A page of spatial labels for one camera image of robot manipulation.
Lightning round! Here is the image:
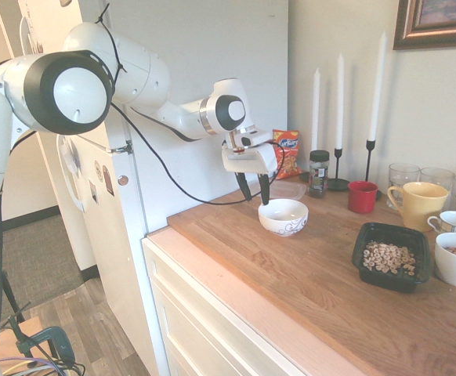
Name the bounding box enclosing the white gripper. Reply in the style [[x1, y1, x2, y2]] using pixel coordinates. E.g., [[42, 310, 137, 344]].
[[221, 142, 279, 207]]

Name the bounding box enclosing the white bowl with black swirls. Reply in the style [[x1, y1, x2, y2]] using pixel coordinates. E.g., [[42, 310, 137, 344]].
[[257, 197, 309, 238]]

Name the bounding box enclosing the oat ring cereal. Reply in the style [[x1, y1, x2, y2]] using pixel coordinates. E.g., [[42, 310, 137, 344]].
[[361, 240, 418, 276]]

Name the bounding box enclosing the orange snack bag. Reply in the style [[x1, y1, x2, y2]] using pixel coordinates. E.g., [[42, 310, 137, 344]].
[[271, 128, 303, 181]]

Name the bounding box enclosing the spice jar with black lid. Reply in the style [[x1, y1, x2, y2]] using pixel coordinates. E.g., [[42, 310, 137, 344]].
[[308, 150, 331, 199]]

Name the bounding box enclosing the wooden butcher block board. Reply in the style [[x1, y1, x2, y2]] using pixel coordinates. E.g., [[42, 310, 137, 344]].
[[166, 183, 456, 376]]

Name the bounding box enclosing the short white taper candle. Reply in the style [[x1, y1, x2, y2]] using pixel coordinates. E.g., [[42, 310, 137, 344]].
[[311, 67, 322, 152]]

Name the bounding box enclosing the red mug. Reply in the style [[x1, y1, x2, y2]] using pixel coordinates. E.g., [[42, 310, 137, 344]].
[[347, 180, 382, 215]]

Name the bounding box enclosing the medium white taper candle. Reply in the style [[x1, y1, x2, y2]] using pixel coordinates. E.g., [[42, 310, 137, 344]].
[[335, 52, 346, 150]]

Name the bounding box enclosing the white refrigerator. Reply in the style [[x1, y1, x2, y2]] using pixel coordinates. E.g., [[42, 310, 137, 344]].
[[0, 0, 291, 376]]

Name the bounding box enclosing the clear drinking glass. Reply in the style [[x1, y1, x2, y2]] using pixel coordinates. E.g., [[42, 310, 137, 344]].
[[419, 167, 456, 193], [387, 162, 422, 209]]

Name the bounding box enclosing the brown oval fridge magnet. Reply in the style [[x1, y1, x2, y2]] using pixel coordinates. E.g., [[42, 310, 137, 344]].
[[101, 164, 114, 196]]

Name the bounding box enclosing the white kitchen drawer cabinet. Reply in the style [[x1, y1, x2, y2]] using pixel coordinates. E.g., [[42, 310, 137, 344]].
[[141, 230, 308, 376]]

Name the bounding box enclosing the tall white taper candle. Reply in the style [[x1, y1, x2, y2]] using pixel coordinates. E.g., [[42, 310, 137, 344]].
[[368, 31, 389, 142]]

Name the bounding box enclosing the black plastic food container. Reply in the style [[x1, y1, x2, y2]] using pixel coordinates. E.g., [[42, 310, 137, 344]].
[[351, 222, 432, 294]]

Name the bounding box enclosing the yellow mug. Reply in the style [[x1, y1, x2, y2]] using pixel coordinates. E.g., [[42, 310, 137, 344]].
[[386, 181, 450, 233]]

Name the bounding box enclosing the white paper flower magnet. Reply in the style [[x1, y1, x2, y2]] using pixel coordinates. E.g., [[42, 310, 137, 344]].
[[60, 137, 84, 176]]

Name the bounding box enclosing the dark green C-clamp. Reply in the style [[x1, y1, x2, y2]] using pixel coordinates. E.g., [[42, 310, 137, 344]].
[[13, 313, 78, 367]]

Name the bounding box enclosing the black tripod stand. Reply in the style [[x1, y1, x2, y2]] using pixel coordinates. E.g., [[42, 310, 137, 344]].
[[0, 233, 27, 327]]

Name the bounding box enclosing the small robot mounting table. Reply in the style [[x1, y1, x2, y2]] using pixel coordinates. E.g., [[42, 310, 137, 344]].
[[0, 315, 55, 376]]

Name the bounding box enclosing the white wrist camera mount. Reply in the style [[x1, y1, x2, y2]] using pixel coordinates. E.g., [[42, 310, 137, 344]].
[[237, 130, 273, 148]]

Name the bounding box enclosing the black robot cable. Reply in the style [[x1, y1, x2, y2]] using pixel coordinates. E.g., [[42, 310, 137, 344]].
[[108, 99, 288, 207]]

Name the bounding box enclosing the framed picture with brown frame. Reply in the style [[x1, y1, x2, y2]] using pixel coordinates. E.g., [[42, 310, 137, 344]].
[[393, 0, 456, 51]]

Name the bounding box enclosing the bundle of loose cables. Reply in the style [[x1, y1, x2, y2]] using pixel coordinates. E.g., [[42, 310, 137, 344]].
[[0, 350, 87, 376]]

